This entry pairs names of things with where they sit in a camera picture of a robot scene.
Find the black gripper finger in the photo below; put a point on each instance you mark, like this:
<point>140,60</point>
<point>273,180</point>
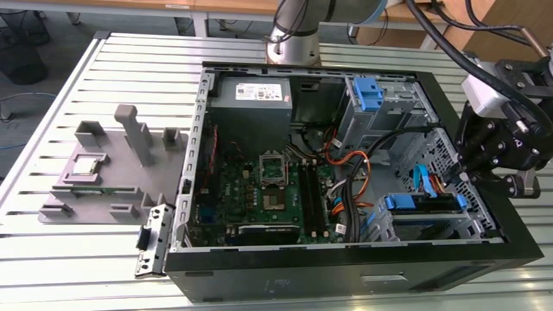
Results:
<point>480,139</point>
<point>501,181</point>

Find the hard disk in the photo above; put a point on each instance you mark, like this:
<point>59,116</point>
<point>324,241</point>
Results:
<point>400,202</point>

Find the metal disk bay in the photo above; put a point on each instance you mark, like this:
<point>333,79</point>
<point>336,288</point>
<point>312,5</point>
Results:
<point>432,217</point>

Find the grey metal drive cage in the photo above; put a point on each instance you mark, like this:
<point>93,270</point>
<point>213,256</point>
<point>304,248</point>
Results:
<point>388,126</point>

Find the blue plastic drive latch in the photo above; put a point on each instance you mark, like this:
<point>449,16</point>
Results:
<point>367,94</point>

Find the black RAM slot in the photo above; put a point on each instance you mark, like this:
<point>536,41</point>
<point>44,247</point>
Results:
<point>308,201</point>
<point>320,201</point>

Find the grey power supply unit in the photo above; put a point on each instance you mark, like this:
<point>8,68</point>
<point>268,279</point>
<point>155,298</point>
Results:
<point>276,103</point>

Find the CPU socket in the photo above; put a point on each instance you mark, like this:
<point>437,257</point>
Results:
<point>275,200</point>

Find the black PC case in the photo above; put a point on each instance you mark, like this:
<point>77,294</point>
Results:
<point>303,278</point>

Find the black graphics card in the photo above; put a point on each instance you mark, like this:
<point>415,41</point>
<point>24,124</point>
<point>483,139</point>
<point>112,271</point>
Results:
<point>268,234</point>

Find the green motherboard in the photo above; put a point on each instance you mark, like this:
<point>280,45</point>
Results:
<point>233,194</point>

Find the blue expansion slot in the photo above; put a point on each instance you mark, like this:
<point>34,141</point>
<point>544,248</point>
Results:
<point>207,215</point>

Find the long wooden desk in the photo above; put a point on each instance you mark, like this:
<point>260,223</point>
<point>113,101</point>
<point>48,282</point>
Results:
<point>224,6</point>

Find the grey parts rack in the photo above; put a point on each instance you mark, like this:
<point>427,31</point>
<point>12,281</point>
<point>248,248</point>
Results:
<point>120,168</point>

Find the green RAM stick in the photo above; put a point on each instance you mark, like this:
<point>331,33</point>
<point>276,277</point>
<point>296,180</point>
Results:
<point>101,191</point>

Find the silver CPU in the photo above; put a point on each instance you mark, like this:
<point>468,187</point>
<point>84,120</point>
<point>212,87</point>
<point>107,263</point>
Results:
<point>85,168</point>

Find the black waste bin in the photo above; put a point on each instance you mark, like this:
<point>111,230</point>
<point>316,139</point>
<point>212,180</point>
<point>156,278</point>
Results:
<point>26,68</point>

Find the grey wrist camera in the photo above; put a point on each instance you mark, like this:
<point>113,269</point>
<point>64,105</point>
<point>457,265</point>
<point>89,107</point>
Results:
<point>481,95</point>

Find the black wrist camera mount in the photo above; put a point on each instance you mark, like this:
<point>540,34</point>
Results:
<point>519,74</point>

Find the wooden desk white frame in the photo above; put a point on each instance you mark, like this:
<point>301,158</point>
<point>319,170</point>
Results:
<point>388,35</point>

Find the metal slot bracket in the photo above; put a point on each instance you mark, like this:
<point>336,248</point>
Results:
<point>160,226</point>

